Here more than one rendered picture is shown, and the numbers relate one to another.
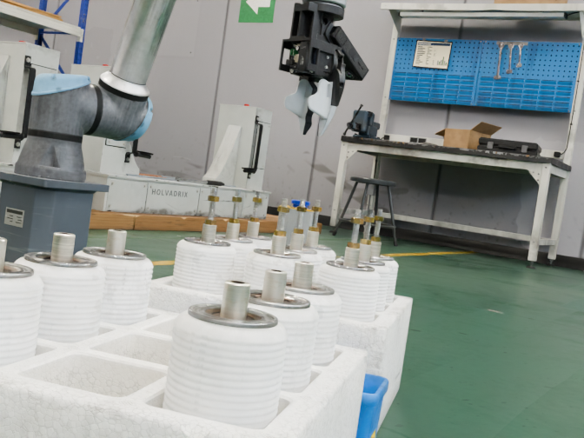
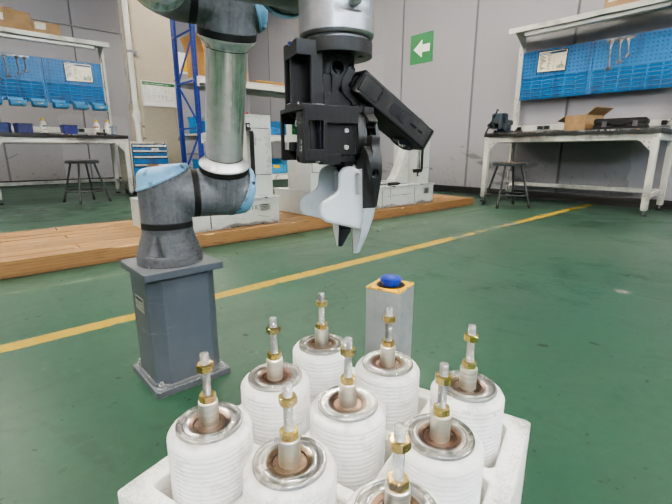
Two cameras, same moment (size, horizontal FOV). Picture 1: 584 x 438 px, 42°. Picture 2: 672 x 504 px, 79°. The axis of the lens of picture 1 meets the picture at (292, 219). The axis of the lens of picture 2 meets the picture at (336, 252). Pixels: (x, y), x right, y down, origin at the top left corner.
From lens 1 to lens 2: 89 cm
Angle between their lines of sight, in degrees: 20
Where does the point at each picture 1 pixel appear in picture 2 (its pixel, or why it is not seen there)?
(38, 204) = (150, 295)
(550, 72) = (657, 55)
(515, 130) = (625, 108)
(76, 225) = (194, 304)
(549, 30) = (656, 20)
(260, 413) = not seen: outside the picture
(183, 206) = not seen: hidden behind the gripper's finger
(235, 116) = not seen: hidden behind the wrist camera
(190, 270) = (177, 478)
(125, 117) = (226, 196)
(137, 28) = (212, 108)
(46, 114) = (145, 209)
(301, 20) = (294, 74)
